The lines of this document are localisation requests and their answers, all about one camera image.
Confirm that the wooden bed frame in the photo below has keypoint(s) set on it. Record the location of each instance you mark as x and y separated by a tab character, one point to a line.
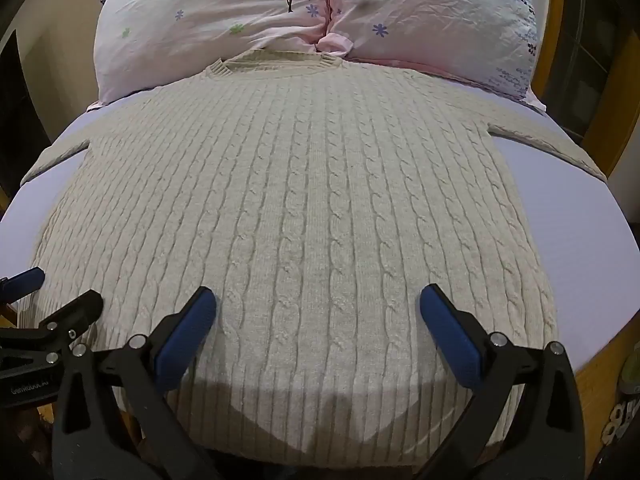
607	377

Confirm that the pink pillow with flower print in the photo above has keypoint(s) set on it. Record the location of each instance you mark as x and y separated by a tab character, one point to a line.
440	15

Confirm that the wooden glass door cabinet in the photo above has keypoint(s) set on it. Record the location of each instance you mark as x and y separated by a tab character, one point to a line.
590	50

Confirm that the lavender bed sheet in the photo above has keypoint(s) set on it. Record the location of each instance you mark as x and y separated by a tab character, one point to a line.
575	220

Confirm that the patterned slipper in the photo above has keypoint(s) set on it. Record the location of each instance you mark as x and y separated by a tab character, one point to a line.
622	417

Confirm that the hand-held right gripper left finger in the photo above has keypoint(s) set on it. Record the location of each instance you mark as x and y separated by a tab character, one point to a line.
186	339

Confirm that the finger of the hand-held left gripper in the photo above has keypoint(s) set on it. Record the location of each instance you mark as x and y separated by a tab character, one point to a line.
26	280
75	314

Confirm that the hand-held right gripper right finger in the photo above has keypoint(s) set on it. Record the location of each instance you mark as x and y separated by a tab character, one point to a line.
449	339

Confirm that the pink pillow with tree print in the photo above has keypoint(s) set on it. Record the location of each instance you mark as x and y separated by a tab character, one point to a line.
200	15

